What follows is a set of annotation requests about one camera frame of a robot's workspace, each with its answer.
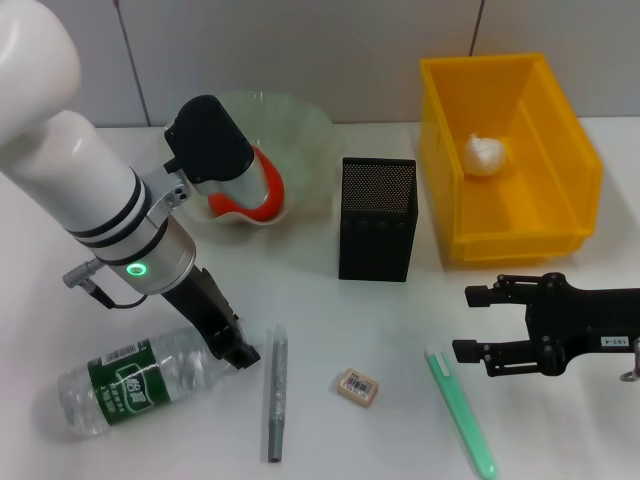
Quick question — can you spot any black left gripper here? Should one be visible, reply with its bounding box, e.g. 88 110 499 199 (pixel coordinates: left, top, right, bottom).
159 267 262 370

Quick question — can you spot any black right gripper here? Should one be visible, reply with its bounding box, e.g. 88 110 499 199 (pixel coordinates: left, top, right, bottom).
452 272 640 377

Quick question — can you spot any clear green-label water bottle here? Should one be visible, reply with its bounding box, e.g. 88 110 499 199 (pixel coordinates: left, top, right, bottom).
57 325 236 441

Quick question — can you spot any white paper ball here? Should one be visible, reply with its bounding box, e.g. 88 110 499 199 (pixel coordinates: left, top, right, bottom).
462 132 509 177

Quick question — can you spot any red-orange toy orange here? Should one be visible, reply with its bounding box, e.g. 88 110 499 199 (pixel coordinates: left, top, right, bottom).
207 144 286 224

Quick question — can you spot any grey glitter pen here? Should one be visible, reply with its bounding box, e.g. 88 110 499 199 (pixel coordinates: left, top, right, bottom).
260 324 290 464

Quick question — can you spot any beige eraser with barcode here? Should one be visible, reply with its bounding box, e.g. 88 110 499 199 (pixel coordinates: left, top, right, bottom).
336 369 380 409

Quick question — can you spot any black mesh pen holder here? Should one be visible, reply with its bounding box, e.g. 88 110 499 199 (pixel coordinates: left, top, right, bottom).
338 156 417 282

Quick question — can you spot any translucent green wavy fruit plate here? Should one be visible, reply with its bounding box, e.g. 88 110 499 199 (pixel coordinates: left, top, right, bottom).
162 89 346 227

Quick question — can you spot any yellow plastic bin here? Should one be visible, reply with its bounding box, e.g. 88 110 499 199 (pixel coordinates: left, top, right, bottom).
418 52 604 271

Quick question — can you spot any grey right arm cable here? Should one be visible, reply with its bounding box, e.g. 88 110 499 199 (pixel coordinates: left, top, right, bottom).
619 337 640 384

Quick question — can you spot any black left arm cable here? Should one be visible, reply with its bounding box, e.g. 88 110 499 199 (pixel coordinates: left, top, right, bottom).
62 258 151 309

